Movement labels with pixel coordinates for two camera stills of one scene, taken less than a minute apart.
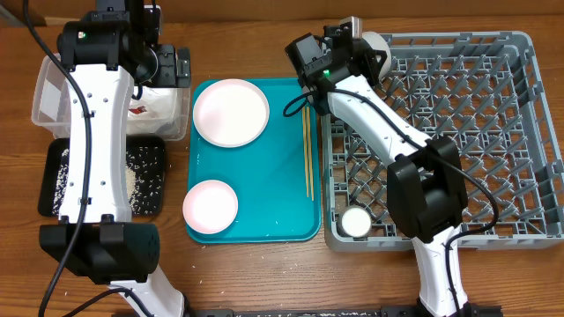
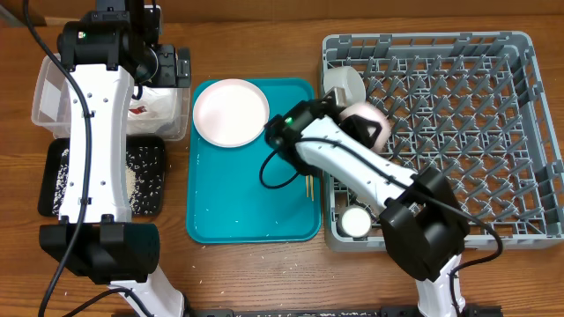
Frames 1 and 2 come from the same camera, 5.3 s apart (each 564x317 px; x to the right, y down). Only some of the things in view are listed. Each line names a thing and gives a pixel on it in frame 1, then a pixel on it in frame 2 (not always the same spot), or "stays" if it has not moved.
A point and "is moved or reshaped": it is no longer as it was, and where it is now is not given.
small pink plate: x=210 y=206 is moved or reshaped
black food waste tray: x=145 y=161 stays
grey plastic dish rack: x=486 y=90 stays
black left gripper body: x=166 y=75 stays
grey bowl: x=379 y=43 is moved or reshaped
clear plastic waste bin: x=155 y=111 stays
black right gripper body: x=366 y=56 to x=355 y=124
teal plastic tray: x=267 y=176 stays
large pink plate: x=231 y=113 stays
